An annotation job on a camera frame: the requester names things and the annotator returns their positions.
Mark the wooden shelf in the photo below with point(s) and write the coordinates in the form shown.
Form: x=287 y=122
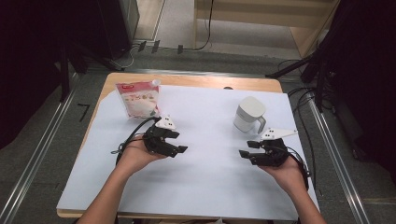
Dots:
x=249 y=18

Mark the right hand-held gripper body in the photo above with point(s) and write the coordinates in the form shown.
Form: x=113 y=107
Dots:
x=274 y=154

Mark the black metal stand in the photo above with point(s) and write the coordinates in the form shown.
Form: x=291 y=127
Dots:
x=64 y=77

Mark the person's left hand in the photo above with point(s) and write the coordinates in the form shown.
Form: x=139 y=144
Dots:
x=135 y=157

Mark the black cabinet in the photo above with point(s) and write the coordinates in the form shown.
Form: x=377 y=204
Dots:
x=115 y=25

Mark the black tripod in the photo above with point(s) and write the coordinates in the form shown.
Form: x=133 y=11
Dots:
x=289 y=67

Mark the metal floor rail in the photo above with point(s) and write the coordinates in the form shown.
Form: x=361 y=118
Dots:
x=339 y=161
x=37 y=155

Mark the dark curtain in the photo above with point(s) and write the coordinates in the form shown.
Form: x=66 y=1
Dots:
x=31 y=62
x=370 y=77

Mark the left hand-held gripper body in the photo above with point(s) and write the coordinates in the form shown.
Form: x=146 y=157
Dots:
x=155 y=141

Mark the black tape strip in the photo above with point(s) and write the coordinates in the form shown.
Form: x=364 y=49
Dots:
x=142 y=46
x=155 y=46
x=180 y=49

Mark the person's right hand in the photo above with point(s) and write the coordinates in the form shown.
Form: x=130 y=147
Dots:
x=288 y=175

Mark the white spouted pouch red label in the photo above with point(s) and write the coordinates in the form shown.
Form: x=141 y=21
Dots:
x=140 y=101

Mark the white paper sheet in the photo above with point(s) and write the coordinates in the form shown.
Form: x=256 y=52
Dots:
x=202 y=124

